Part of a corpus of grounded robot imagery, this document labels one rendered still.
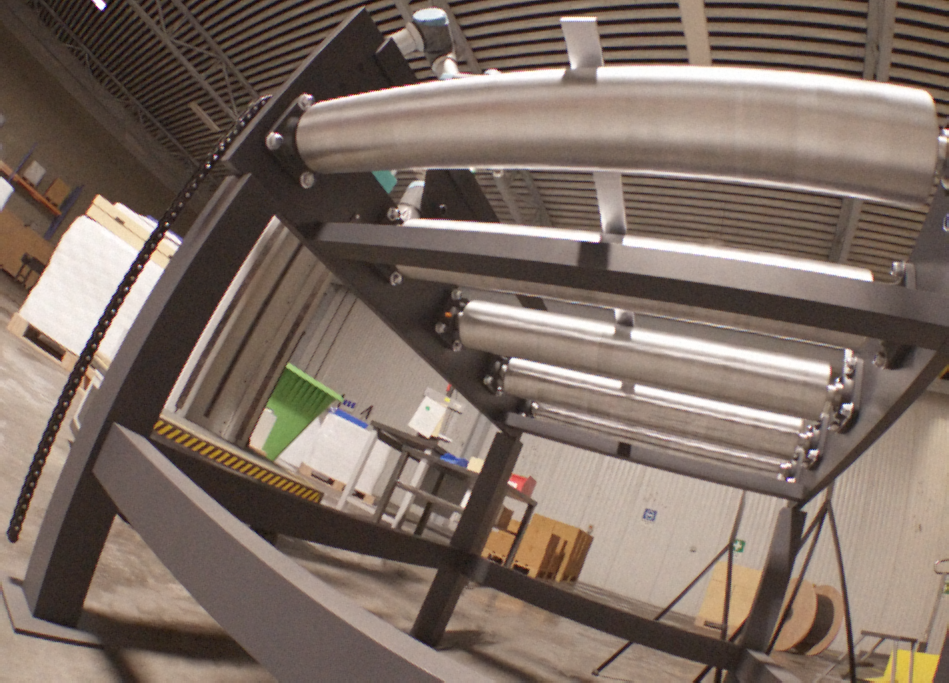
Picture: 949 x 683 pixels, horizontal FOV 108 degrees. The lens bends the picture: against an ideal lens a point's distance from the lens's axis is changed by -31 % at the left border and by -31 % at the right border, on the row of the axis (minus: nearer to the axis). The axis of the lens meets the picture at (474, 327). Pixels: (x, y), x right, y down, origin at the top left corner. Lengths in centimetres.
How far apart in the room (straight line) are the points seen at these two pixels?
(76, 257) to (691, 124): 411
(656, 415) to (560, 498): 1027
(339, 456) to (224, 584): 741
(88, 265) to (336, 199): 345
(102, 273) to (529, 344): 360
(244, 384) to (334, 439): 602
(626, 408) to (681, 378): 32
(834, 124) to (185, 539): 69
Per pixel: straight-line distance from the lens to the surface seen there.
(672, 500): 1111
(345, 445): 784
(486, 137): 56
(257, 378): 182
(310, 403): 374
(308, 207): 88
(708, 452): 151
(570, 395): 130
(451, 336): 119
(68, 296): 423
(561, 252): 60
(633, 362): 98
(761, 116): 48
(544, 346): 104
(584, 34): 57
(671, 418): 124
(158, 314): 73
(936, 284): 67
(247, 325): 182
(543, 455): 1183
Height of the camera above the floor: 44
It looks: 20 degrees up
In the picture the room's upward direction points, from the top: 24 degrees clockwise
